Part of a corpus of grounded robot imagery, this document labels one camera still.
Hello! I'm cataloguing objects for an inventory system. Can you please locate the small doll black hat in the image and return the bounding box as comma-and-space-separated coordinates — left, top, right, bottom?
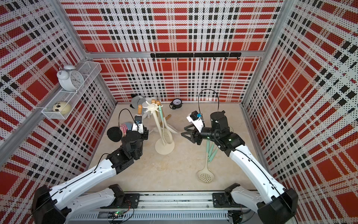
107, 122, 132, 142

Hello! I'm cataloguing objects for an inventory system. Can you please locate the white alarm clock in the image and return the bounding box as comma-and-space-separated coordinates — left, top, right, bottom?
56, 65, 84, 92

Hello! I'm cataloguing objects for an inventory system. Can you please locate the white wire shelf basket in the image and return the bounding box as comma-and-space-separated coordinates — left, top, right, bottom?
42, 61, 102, 120

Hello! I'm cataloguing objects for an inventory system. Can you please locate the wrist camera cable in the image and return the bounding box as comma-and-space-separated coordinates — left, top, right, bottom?
118, 108, 135, 129
198, 89, 221, 115

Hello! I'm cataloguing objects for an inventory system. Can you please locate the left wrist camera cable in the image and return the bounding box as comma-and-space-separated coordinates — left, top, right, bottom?
118, 108, 135, 129

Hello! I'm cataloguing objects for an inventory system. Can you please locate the grey white plush toy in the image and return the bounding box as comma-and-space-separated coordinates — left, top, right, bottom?
130, 93, 156, 109

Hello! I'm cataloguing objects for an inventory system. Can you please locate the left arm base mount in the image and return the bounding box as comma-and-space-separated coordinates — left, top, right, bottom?
101, 193, 140, 209

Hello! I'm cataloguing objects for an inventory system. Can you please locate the small black alarm clock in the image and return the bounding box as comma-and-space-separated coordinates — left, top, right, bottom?
169, 99, 183, 110

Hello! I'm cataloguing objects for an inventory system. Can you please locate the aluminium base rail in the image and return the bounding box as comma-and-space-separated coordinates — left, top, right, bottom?
68, 191, 256, 224

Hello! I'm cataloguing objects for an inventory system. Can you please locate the cream round face ball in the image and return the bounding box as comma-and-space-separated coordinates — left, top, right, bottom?
52, 101, 72, 115

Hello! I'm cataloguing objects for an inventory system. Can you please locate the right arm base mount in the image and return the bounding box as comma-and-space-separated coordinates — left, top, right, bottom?
212, 193, 246, 208

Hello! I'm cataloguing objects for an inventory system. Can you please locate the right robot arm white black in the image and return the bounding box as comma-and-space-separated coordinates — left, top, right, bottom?
181, 111, 298, 224

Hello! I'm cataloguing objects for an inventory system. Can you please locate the black wall hook rail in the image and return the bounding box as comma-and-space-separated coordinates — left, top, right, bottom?
150, 52, 242, 60

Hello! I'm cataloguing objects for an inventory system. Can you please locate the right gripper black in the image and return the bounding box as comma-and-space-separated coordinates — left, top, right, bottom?
182, 124, 220, 146

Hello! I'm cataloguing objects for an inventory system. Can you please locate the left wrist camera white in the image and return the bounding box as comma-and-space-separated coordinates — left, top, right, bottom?
131, 115, 144, 134

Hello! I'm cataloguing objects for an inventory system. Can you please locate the cream utensil rack stand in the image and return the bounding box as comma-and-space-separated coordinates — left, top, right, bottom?
143, 101, 175, 155

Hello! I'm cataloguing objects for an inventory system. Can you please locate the slotted spoon wooden handle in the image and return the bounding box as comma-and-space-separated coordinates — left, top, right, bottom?
149, 114, 179, 134

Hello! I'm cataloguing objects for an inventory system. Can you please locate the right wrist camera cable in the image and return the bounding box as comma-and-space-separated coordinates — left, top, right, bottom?
198, 89, 221, 115

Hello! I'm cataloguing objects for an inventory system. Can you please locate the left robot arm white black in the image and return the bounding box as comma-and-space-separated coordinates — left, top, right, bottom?
31, 128, 149, 224

